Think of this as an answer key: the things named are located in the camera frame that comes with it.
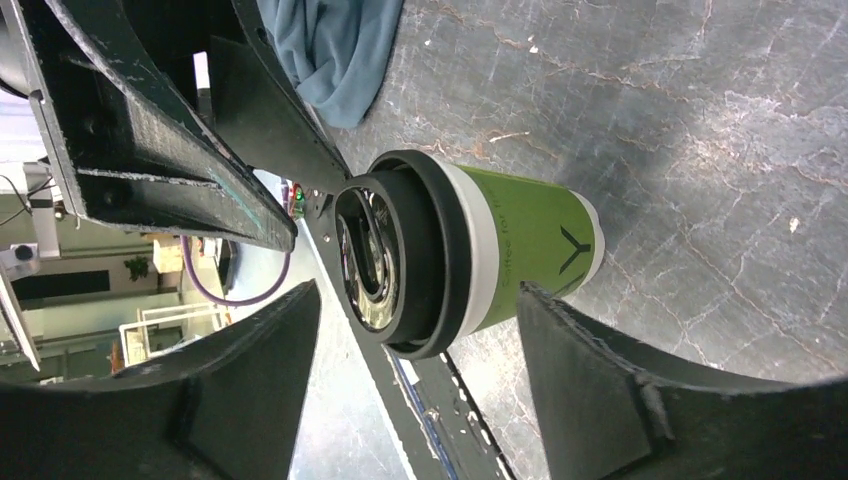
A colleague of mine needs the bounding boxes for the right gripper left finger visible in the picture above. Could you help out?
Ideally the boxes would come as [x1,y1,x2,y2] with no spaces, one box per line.
[1,281,321,479]

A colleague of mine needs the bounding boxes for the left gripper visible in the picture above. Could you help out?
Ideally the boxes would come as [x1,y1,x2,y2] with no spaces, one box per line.
[1,1,297,251]

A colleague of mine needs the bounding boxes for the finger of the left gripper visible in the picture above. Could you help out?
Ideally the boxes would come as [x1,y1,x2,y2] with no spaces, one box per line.
[208,1,350,194]

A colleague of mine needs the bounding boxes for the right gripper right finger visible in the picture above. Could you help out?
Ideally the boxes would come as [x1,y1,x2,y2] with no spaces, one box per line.
[517,282,847,479]

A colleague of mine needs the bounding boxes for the blue cloth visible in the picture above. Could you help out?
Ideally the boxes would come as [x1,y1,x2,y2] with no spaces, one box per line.
[257,0,404,129]

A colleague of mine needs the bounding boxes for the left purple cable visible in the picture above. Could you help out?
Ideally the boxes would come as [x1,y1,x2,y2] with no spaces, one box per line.
[180,235,293,308]

